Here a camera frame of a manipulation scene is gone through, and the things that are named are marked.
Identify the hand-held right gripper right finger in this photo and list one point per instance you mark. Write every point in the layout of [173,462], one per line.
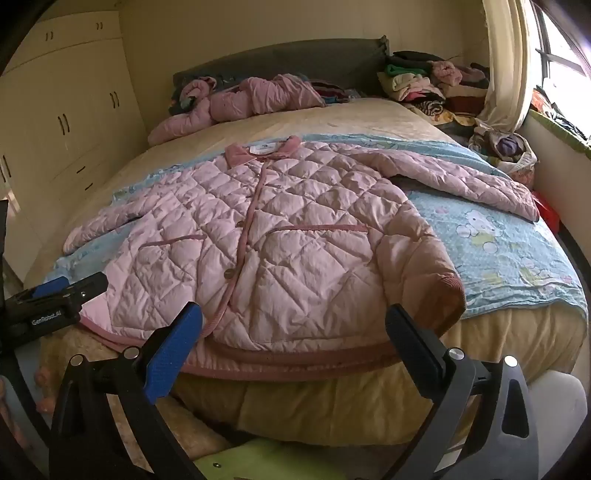
[412,344]

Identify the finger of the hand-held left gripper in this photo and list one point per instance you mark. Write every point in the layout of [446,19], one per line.
[48,287]
[87,286]

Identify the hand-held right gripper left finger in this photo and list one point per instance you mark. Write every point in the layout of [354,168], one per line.
[174,350]

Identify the pink quilted jacket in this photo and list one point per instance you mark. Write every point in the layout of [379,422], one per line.
[258,94]
[295,230]

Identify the floral bag of clothes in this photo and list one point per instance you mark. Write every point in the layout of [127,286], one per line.
[508,147]

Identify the pile of folded clothes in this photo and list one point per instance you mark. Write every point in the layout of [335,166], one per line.
[415,83]

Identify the striped folded clothes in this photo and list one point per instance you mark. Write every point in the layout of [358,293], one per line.
[332,92]

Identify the blue cartoon printed blanket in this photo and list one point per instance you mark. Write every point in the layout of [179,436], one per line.
[498,249]

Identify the light green plastic object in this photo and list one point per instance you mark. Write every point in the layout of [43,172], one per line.
[258,461]

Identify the white stool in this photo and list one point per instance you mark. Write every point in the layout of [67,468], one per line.
[558,406]

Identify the cream wardrobe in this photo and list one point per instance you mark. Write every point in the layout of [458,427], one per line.
[69,115]

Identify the red object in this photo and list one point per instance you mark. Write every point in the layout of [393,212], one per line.
[547,212]

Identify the bed with cream sheet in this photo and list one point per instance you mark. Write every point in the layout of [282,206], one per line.
[369,115]

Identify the crumpled pink quilted jacket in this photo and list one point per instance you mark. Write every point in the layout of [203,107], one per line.
[258,94]

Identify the colourful windowsill cloth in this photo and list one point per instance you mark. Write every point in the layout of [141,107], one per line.
[563,129]

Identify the cream curtain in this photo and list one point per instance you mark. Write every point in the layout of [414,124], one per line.
[508,69]

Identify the grey upholstered headboard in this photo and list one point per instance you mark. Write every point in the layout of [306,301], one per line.
[323,60]

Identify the window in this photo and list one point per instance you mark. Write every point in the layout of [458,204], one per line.
[561,41]

